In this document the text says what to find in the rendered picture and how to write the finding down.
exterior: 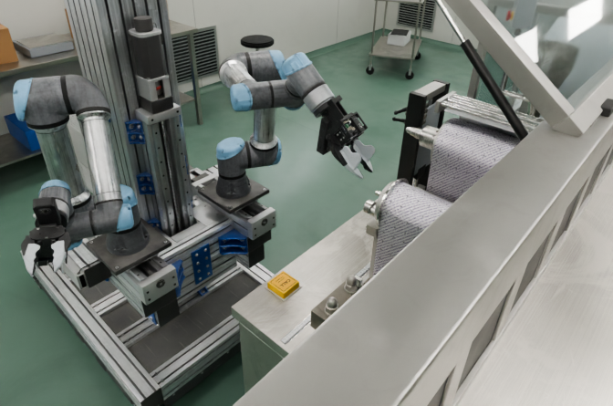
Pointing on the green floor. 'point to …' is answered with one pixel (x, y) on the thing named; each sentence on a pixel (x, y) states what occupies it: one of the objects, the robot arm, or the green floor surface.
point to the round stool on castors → (257, 41)
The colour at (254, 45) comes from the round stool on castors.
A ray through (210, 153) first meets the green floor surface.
